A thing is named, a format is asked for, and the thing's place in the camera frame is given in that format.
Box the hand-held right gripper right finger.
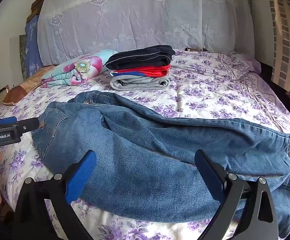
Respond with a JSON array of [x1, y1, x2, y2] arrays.
[[194, 149, 285, 240]]

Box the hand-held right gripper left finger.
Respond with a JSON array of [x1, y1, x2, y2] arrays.
[[12, 150, 97, 240]]

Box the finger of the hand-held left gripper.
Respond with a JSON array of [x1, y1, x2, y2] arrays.
[[16, 117, 40, 133]]

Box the blue denim jeans pants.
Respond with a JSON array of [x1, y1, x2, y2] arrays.
[[31, 91, 290, 235]]

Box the folded grey pants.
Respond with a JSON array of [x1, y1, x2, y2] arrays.
[[110, 76, 170, 91]]

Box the folded black pants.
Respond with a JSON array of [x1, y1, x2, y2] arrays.
[[106, 45, 176, 70]]

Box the brown pillow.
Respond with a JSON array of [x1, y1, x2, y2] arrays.
[[4, 65, 58, 105]]

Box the green framed picture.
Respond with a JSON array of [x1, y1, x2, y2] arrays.
[[19, 35, 28, 80]]

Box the blue printed cloth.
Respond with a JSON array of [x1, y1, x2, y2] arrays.
[[25, 15, 44, 78]]

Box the folded floral blanket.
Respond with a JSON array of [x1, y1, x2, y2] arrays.
[[40, 49, 118, 88]]

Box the purple floral bed sheet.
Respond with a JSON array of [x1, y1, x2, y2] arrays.
[[0, 49, 290, 240]]

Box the wooden headboard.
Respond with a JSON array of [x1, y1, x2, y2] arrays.
[[26, 0, 52, 23]]

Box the folded red blue shorts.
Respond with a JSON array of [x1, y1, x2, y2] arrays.
[[111, 64, 171, 78]]

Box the beige grey checked curtain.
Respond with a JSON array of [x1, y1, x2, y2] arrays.
[[265, 0, 290, 103]]

